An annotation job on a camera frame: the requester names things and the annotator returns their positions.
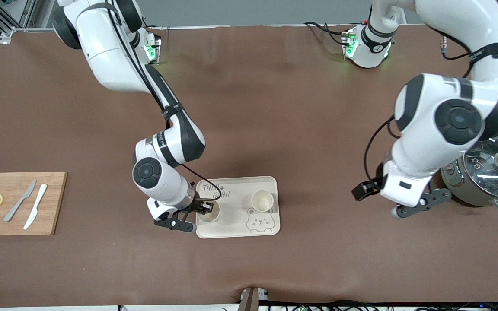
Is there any white IKEA cup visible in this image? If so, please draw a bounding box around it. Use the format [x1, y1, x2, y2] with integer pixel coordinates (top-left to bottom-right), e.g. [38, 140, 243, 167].
[251, 190, 275, 213]
[197, 201, 223, 223]

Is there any cream bear print tray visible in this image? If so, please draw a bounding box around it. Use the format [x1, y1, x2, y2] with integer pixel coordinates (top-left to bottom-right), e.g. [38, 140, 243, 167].
[195, 176, 281, 239]

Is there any grey electric pot glass lid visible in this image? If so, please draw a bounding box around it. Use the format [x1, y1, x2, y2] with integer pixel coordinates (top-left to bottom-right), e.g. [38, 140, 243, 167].
[441, 135, 498, 212]

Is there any bamboo cutting board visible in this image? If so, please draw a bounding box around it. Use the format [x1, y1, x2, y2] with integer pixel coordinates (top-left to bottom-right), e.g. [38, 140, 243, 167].
[0, 172, 68, 236]

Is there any white plastic knife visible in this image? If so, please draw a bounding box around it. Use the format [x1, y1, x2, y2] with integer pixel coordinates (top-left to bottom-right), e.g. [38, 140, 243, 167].
[23, 184, 48, 230]

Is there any grey plastic knife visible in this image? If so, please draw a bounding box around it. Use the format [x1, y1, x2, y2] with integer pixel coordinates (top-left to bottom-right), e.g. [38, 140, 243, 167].
[3, 179, 37, 222]

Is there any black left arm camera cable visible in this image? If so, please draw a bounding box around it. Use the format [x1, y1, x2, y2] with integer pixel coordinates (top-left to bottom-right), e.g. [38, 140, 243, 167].
[364, 114, 396, 184]

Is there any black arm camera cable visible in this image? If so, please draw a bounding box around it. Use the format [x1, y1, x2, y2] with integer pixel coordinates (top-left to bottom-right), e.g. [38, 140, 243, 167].
[364, 114, 396, 184]
[109, 4, 214, 204]

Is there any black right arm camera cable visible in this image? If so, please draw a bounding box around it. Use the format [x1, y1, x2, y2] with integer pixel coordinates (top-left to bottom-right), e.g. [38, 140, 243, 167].
[109, 4, 214, 204]

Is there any black left arm base cable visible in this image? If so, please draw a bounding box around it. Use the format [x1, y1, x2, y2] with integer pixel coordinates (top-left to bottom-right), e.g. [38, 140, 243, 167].
[303, 21, 353, 47]

